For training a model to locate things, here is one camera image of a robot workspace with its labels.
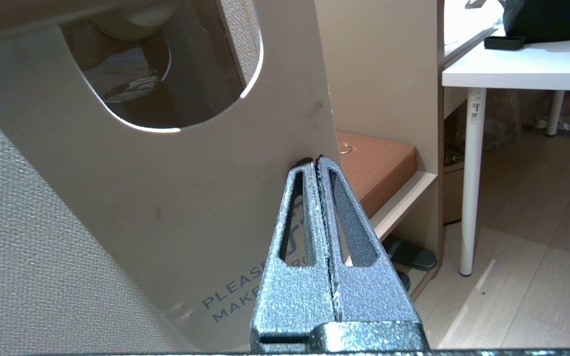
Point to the black bag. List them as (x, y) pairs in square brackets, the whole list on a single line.
[(547, 20)]

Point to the small black case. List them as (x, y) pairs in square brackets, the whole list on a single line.
[(504, 43)]

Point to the grey do-not-disturb door sign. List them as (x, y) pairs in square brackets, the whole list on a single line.
[(166, 198)]

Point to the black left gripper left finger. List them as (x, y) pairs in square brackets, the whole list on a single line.
[(290, 296)]

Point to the brown seat cushion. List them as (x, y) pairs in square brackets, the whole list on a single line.
[(379, 168)]

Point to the white table leg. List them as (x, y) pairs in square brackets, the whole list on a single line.
[(555, 113), (472, 198)]

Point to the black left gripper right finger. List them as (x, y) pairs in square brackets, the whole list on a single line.
[(374, 296)]

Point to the brown edged white desk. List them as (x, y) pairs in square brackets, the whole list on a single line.
[(463, 34)]

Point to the black slipper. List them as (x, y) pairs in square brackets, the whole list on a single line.
[(403, 281), (411, 254)]

